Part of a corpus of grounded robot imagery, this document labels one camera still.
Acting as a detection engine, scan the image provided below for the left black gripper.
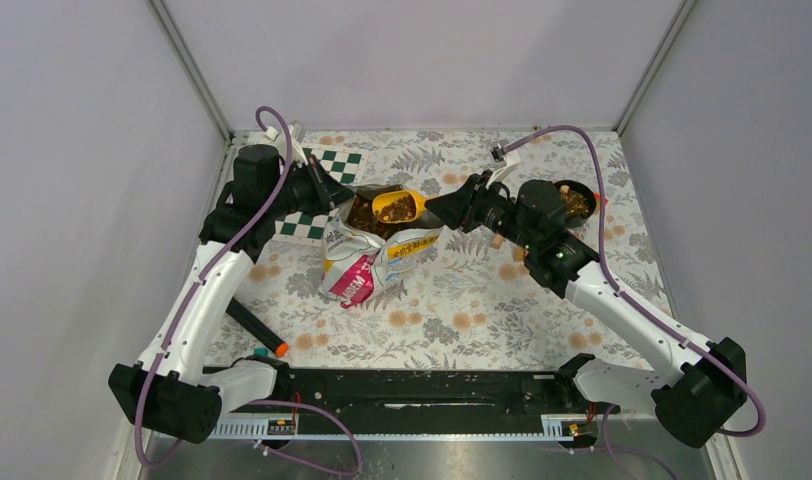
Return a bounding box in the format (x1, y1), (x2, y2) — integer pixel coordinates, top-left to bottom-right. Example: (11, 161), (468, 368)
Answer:
(266, 153), (356, 220)

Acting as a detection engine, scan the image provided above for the black empty bowl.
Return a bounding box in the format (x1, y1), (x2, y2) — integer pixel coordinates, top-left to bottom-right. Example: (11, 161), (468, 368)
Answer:
(555, 180), (597, 228)

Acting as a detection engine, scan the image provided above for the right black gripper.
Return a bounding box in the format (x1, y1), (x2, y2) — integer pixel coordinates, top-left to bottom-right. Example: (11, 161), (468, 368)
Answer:
(425, 169), (539, 252)

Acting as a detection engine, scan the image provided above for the yellow plastic scoop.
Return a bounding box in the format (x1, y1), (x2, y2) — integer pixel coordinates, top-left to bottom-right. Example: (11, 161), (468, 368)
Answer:
(372, 190), (427, 224)

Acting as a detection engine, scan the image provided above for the orange red small object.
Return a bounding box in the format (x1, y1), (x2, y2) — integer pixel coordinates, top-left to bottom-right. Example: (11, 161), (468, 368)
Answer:
(594, 192), (608, 208)

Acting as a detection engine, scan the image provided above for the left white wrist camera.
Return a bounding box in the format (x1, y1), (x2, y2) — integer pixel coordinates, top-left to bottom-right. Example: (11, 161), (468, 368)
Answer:
(262, 122), (308, 165)

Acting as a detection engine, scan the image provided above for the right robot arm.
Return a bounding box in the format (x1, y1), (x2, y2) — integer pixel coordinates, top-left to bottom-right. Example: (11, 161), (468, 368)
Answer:
(425, 172), (748, 448)

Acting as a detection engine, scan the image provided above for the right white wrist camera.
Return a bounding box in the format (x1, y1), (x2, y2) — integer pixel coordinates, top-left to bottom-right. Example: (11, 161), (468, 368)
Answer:
(487, 144), (521, 185)

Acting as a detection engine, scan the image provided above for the green white chessboard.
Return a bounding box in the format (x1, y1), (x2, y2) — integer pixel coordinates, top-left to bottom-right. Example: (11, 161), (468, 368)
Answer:
(273, 144), (370, 246)

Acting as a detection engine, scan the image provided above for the cat food bag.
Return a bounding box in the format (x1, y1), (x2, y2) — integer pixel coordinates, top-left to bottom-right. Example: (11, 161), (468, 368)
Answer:
(319, 184), (443, 308)

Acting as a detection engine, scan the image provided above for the black marker orange cap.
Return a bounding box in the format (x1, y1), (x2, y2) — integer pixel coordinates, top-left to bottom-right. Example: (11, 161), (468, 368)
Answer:
(226, 298), (290, 358)

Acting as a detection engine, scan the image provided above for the floral tablecloth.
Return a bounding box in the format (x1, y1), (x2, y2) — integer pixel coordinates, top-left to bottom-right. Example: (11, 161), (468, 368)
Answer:
(237, 131), (669, 370)

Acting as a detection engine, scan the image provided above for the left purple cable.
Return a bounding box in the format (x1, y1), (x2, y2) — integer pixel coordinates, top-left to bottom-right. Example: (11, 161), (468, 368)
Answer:
(132, 105), (295, 470)

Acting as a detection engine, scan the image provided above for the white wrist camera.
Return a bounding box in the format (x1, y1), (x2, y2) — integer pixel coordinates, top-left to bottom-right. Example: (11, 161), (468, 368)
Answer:
(262, 122), (308, 165)
(487, 144), (521, 185)

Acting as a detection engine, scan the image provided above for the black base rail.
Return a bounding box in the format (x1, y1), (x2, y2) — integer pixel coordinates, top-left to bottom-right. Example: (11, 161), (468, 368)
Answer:
(228, 367), (619, 439)

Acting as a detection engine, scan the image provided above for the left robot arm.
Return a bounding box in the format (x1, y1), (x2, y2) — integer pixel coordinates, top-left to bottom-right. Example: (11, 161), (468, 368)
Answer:
(108, 145), (355, 444)

